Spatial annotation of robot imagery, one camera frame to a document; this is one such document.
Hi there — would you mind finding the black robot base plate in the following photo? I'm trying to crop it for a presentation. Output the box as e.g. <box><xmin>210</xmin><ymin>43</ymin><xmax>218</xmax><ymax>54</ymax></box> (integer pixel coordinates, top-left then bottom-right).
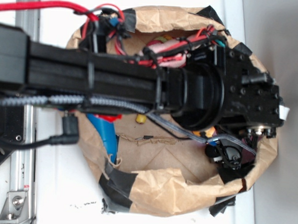
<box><xmin>0</xmin><ymin>107</ymin><xmax>24</xmax><ymax>166</ymax></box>

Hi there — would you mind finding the yellow rubber duck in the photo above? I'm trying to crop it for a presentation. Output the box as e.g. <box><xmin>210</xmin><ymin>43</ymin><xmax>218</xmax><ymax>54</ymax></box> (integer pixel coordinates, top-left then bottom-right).
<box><xmin>192</xmin><ymin>126</ymin><xmax>216</xmax><ymax>138</ymax></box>

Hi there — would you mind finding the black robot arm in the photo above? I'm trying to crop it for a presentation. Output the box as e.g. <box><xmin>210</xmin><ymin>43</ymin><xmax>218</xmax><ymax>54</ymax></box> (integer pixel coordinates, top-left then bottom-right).
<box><xmin>0</xmin><ymin>24</ymin><xmax>284</xmax><ymax>137</ymax></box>

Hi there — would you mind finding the black angled plug cable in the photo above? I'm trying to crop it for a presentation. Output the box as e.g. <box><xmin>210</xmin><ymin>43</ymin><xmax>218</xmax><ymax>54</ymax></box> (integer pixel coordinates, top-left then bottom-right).
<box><xmin>0</xmin><ymin>106</ymin><xmax>81</xmax><ymax>154</ymax></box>

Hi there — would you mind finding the red sleeved cable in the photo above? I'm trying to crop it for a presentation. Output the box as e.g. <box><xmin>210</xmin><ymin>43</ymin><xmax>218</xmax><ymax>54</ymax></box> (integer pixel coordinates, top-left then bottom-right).
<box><xmin>0</xmin><ymin>0</ymin><xmax>100</xmax><ymax>22</ymax></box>

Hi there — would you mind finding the aluminium extrusion rail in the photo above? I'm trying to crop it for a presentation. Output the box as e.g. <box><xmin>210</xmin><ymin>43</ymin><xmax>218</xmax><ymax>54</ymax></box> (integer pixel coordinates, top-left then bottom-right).
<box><xmin>3</xmin><ymin>0</ymin><xmax>47</xmax><ymax>224</ymax></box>

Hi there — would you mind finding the twisted multicolour rope toy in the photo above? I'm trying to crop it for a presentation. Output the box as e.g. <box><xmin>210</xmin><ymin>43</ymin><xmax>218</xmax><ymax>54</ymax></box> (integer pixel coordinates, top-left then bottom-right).
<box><xmin>135</xmin><ymin>34</ymin><xmax>176</xmax><ymax>126</ymax></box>

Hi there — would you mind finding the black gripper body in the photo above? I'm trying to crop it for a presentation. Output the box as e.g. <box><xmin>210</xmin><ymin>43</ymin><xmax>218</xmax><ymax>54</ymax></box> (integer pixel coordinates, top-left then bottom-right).
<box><xmin>183</xmin><ymin>46</ymin><xmax>284</xmax><ymax>138</ymax></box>

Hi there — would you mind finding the pink plush bunny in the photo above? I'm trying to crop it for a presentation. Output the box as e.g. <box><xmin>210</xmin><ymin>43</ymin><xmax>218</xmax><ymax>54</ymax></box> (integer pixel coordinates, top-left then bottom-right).
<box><xmin>138</xmin><ymin>34</ymin><xmax>206</xmax><ymax>69</ymax></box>

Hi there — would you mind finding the blue plastic cone cup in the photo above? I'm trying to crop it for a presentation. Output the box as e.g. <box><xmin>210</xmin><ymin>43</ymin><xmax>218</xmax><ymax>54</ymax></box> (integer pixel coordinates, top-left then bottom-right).
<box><xmin>86</xmin><ymin>113</ymin><xmax>118</xmax><ymax>163</ymax></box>

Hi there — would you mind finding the metal corner bracket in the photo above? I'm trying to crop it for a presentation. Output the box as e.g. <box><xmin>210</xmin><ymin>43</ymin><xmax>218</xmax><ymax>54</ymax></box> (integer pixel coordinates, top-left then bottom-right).
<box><xmin>0</xmin><ymin>190</ymin><xmax>31</xmax><ymax>224</ymax></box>

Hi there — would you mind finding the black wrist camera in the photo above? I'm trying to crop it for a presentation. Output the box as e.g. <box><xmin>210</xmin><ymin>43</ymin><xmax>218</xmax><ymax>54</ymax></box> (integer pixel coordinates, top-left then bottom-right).
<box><xmin>205</xmin><ymin>139</ymin><xmax>255</xmax><ymax>170</ymax></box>

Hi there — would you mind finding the grey braided cable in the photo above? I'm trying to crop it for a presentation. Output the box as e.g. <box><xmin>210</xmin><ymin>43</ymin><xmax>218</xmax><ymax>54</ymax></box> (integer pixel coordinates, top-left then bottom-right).
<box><xmin>0</xmin><ymin>90</ymin><xmax>260</xmax><ymax>156</ymax></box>

